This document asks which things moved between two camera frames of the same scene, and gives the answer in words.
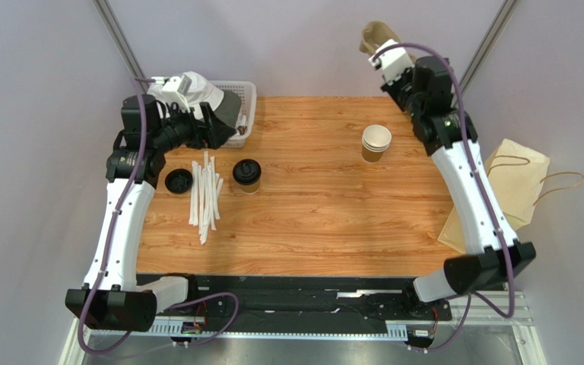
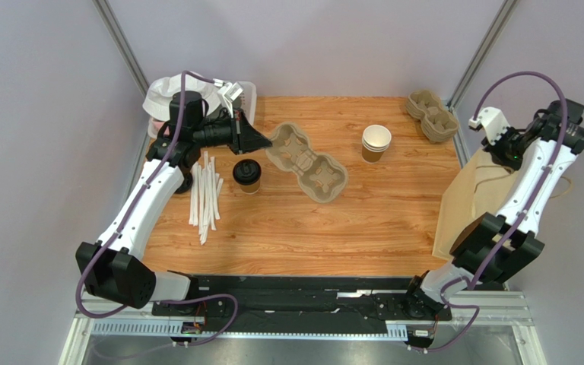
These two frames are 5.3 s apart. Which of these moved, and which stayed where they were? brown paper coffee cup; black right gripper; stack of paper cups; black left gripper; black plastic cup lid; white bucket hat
Moved: black left gripper; black right gripper
Stayed: brown paper coffee cup; white bucket hat; black plastic cup lid; stack of paper cups
